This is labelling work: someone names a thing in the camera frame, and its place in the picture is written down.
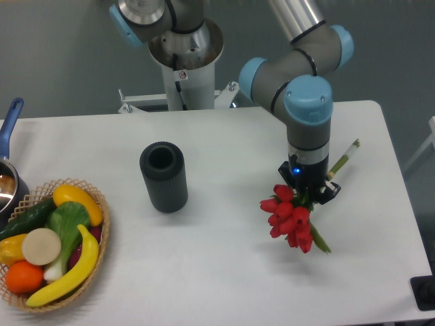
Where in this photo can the white furniture frame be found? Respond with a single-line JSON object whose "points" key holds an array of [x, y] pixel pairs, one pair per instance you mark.
{"points": [[422, 153]]}

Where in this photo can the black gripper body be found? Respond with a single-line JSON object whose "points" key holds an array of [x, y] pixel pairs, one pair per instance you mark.
{"points": [[307, 177]]}

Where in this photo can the red tulip bouquet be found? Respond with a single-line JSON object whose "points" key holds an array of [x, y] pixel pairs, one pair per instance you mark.
{"points": [[291, 211]]}

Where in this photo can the blue handled saucepan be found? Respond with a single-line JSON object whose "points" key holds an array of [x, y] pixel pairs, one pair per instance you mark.
{"points": [[13, 188]]}

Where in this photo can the green bok choy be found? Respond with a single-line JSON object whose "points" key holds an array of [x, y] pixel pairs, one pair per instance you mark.
{"points": [[64, 221]]}

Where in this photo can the yellow banana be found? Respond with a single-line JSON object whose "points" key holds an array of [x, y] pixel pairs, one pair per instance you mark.
{"points": [[73, 278]]}

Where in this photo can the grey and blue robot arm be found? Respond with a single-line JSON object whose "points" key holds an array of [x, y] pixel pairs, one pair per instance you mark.
{"points": [[293, 88]]}

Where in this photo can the dark grey ribbed vase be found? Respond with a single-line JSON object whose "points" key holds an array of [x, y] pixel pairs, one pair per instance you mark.
{"points": [[163, 169]]}

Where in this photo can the green cucumber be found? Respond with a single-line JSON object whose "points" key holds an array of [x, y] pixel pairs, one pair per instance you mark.
{"points": [[33, 218]]}

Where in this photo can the black device at table edge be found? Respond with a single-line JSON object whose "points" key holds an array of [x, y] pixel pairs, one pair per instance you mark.
{"points": [[423, 291]]}

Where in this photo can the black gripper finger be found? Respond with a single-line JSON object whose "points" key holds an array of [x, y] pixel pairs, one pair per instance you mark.
{"points": [[285, 172], [327, 192]]}

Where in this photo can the woven wicker basket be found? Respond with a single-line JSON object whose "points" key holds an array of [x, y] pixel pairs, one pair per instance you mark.
{"points": [[34, 197]]}

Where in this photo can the beige round slice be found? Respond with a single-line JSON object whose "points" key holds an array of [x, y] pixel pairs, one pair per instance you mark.
{"points": [[41, 246]]}

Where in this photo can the yellow bell pepper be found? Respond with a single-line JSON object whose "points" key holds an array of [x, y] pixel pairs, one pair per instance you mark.
{"points": [[11, 249]]}

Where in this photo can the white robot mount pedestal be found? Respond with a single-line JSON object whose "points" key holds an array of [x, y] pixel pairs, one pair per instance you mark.
{"points": [[187, 62]]}

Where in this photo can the orange fruit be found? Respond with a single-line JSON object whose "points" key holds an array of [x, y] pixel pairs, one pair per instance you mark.
{"points": [[23, 277]]}

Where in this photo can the dark purple eggplant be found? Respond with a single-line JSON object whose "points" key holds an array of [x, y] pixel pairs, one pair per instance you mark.
{"points": [[96, 232]]}

